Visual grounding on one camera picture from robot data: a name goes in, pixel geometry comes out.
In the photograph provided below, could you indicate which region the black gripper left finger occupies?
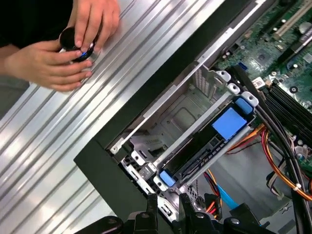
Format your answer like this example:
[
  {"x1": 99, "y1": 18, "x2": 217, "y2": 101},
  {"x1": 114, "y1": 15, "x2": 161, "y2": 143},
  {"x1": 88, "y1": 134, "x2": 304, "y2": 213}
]
[{"x1": 78, "y1": 192, "x2": 160, "y2": 234}]

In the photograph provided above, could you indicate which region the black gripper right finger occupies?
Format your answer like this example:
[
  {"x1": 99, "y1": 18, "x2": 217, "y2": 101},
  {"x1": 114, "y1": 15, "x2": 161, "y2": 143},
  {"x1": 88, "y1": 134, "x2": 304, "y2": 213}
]
[{"x1": 178, "y1": 192, "x2": 273, "y2": 234}]

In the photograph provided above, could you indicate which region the blue data wire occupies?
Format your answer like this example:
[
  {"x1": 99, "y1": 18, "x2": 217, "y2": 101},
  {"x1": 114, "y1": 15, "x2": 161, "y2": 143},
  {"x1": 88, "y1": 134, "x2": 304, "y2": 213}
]
[{"x1": 214, "y1": 182, "x2": 241, "y2": 213}]

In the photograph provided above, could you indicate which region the orange red disk power wire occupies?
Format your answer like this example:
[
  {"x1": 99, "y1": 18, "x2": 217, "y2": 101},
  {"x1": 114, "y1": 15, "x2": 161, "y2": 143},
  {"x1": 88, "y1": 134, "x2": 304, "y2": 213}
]
[{"x1": 203, "y1": 170, "x2": 222, "y2": 220}]

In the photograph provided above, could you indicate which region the hard disk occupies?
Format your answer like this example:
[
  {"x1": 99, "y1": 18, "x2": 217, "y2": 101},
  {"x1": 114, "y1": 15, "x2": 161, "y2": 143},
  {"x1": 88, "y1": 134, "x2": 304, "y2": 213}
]
[{"x1": 156, "y1": 97, "x2": 255, "y2": 188}]

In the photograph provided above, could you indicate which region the round black tool blue ring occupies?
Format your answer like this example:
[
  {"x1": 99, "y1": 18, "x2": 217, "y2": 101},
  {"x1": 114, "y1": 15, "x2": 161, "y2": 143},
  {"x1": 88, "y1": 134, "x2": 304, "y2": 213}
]
[{"x1": 59, "y1": 27, "x2": 100, "y2": 64}]

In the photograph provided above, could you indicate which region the grey metal disk bay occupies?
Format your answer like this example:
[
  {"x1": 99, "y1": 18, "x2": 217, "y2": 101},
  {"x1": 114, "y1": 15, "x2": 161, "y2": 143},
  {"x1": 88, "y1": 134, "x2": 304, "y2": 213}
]
[{"x1": 108, "y1": 65, "x2": 259, "y2": 193}]

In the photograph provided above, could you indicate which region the person's right hand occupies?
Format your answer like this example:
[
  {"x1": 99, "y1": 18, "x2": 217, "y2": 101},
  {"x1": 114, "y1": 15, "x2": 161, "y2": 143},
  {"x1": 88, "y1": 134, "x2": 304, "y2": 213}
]
[{"x1": 3, "y1": 40, "x2": 94, "y2": 93}]

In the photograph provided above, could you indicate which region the person's left hand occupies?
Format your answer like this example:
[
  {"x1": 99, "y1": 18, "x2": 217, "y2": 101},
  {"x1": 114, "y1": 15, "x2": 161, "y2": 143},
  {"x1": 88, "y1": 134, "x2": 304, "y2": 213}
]
[{"x1": 67, "y1": 0, "x2": 121, "y2": 51}]

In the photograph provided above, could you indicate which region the black PC case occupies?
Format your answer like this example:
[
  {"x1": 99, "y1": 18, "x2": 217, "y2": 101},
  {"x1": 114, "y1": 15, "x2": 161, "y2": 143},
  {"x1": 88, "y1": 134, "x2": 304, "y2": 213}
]
[{"x1": 73, "y1": 0, "x2": 312, "y2": 234}]

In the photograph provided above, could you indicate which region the black RAM slot pair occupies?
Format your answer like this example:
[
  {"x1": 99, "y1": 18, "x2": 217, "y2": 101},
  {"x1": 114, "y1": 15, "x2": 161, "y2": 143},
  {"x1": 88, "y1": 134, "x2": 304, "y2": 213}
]
[
  {"x1": 264, "y1": 84, "x2": 312, "y2": 137},
  {"x1": 270, "y1": 80, "x2": 312, "y2": 122}
]

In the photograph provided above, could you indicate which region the green motherboard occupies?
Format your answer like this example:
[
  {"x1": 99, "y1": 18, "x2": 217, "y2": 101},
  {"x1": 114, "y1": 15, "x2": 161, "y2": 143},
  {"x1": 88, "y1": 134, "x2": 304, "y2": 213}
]
[{"x1": 214, "y1": 0, "x2": 312, "y2": 159}]

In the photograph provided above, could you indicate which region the white expansion slot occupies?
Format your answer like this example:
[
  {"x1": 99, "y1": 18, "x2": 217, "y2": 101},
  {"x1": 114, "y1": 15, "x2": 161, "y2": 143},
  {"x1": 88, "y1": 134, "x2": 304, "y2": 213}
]
[{"x1": 272, "y1": 3, "x2": 308, "y2": 41}]

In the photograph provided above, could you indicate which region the person's black-clad trunk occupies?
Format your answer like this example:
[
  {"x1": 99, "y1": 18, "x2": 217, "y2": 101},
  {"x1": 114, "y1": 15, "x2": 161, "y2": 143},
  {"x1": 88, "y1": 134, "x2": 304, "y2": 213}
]
[{"x1": 0, "y1": 0, "x2": 75, "y2": 48}]

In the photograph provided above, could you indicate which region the grey thin wire bundle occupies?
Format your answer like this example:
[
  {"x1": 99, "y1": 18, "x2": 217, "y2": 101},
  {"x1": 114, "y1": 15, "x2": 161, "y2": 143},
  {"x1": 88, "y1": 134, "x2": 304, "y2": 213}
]
[{"x1": 265, "y1": 168, "x2": 286, "y2": 198}]

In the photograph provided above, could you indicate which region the orange yellow wire bundle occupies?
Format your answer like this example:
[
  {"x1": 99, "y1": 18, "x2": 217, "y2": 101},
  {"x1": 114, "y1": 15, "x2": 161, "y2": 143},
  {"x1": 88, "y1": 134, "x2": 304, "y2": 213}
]
[{"x1": 225, "y1": 123, "x2": 312, "y2": 202}]

